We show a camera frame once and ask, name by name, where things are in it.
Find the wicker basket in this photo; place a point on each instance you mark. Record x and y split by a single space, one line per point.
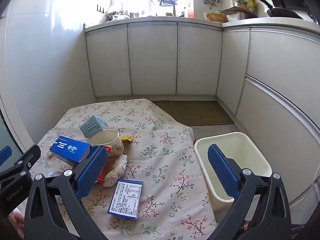
216 17

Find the white drawer cabinet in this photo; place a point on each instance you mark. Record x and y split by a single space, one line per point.
275 80

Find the black frying pan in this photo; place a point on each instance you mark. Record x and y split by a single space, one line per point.
280 12

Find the blue box with white label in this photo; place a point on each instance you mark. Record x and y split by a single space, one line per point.
126 200

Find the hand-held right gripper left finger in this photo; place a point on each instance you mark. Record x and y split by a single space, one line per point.
91 172

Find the white plastic bin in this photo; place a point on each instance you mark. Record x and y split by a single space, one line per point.
250 150

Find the floral tablecloth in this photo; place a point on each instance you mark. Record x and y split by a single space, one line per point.
162 155

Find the orange bottle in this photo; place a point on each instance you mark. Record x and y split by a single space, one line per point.
190 12

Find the red instant noodle cup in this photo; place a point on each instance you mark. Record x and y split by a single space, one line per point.
102 137

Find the glass door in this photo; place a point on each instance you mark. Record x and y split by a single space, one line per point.
7 132

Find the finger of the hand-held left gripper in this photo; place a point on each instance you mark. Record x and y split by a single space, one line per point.
25 157
5 156

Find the dark faucet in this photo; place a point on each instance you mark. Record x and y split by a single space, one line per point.
168 1

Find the clear plastic wrapper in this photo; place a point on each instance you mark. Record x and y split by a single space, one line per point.
86 139

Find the yellow sachet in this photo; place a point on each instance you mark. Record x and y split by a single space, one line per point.
126 139

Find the grey-blue cardboard box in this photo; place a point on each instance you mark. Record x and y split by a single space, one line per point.
91 126

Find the yellow-green food package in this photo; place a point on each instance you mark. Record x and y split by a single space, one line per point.
250 5

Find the white cabinet door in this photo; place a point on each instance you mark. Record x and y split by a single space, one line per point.
197 57
108 60
153 57

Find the white kitchen countertop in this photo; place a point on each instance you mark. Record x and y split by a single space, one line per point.
162 19

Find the blue cardboard box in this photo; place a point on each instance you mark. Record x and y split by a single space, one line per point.
67 150

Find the black wall hook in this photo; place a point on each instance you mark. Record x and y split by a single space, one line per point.
100 8

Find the metal tray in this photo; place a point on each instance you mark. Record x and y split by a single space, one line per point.
240 16

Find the person's left hand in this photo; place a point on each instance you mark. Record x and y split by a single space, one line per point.
17 221

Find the olive floor mat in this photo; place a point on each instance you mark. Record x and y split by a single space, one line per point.
200 112

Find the white plastic wrapper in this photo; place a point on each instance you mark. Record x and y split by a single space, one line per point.
117 167

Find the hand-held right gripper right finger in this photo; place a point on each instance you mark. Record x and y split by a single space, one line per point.
222 170

